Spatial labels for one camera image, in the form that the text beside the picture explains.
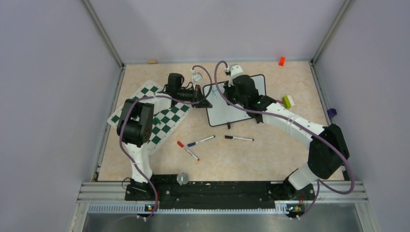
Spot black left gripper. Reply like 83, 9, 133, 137
177, 85, 212, 109

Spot white whiteboard black frame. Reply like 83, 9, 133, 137
203, 74, 266, 127

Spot black cap marker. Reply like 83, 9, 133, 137
224, 135, 254, 141

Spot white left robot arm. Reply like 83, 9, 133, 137
117, 73, 212, 200

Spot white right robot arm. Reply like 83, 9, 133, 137
221, 75, 350, 199

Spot green white chess mat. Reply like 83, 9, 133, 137
107, 80, 193, 156

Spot green white toy brick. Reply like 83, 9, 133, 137
282, 95, 295, 109

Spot blue cap marker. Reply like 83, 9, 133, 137
187, 135, 216, 147

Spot orange toy block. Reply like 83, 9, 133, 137
278, 57, 286, 67

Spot red cap marker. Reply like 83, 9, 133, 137
177, 141, 200, 161

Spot grey round knob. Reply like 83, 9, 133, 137
176, 173, 190, 186

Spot purple toy block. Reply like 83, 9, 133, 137
327, 108, 337, 118

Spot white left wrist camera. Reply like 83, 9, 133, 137
191, 72, 203, 84

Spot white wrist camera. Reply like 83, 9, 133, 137
191, 72, 203, 84
224, 64, 244, 80

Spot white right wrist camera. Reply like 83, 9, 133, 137
224, 64, 244, 80

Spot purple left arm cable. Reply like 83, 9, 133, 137
119, 65, 213, 221

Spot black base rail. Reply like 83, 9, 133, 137
125, 174, 314, 210

